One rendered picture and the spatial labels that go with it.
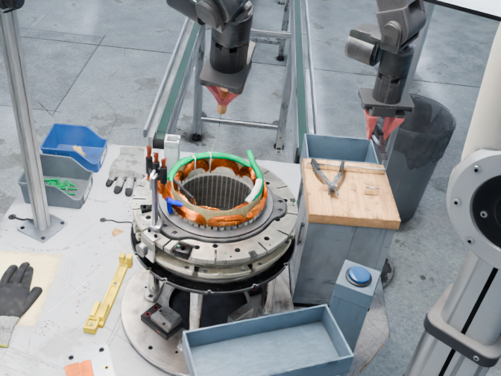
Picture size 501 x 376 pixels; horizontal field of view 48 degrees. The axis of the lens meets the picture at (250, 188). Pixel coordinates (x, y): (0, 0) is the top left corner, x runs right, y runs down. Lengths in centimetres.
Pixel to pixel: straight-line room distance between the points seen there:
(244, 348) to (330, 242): 36
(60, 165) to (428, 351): 114
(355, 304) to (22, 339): 69
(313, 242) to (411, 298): 141
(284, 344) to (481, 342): 31
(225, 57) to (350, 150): 66
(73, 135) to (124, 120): 166
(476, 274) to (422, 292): 183
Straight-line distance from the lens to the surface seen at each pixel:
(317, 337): 99
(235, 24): 80
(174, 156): 112
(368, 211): 119
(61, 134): 182
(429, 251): 284
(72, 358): 124
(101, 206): 159
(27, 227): 154
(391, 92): 113
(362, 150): 144
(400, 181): 272
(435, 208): 311
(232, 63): 86
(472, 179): 65
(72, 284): 139
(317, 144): 142
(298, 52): 258
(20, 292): 137
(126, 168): 168
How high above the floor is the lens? 179
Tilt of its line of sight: 37 degrees down
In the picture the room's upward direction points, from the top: 7 degrees clockwise
